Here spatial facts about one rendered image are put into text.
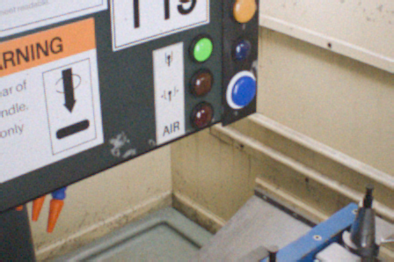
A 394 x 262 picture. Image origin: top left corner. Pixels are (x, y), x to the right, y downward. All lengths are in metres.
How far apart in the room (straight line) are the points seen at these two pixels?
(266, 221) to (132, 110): 1.25
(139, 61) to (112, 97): 0.04
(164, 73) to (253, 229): 1.24
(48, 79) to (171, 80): 0.12
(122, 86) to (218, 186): 1.45
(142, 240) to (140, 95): 1.58
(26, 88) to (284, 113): 1.21
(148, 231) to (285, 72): 0.79
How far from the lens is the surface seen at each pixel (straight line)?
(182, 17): 0.53
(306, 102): 1.56
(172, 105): 0.55
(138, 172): 2.03
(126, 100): 0.52
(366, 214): 1.02
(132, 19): 0.50
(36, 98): 0.47
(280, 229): 1.72
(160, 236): 2.10
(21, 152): 0.48
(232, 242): 1.74
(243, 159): 1.81
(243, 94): 0.60
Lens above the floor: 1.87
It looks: 26 degrees down
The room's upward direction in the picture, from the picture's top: straight up
